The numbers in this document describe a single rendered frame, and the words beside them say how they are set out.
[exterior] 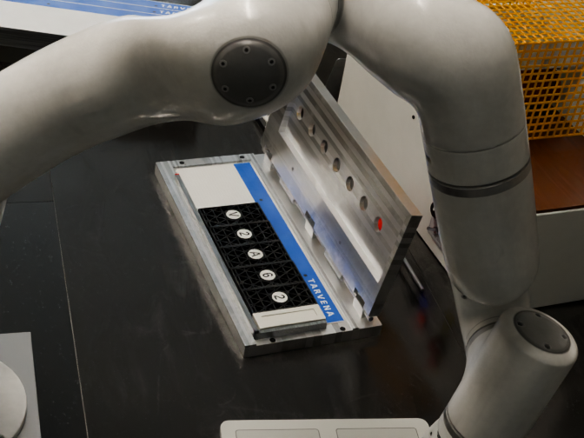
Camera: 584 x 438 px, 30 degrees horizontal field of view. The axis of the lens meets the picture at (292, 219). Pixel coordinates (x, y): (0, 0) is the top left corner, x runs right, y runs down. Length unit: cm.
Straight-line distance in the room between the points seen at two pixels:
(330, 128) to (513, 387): 67
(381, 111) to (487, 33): 95
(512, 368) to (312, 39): 40
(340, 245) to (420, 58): 73
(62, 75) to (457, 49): 34
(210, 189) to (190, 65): 90
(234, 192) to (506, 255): 83
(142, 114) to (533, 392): 46
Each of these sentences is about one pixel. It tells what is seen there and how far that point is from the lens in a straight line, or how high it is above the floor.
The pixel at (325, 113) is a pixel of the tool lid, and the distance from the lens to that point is 166.
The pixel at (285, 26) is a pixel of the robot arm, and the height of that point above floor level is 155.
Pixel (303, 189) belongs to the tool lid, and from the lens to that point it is 168.
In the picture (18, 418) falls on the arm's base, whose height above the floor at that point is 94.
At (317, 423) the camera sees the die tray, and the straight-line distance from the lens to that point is 140.
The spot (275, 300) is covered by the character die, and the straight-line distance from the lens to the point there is 153.
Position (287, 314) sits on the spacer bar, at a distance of 151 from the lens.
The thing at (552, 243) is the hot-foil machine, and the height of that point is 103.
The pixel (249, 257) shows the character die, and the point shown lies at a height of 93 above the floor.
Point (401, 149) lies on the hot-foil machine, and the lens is 177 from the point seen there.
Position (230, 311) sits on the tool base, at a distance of 151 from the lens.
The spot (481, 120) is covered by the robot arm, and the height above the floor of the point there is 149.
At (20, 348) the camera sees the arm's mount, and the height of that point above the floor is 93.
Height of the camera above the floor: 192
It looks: 36 degrees down
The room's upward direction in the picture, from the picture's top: 10 degrees clockwise
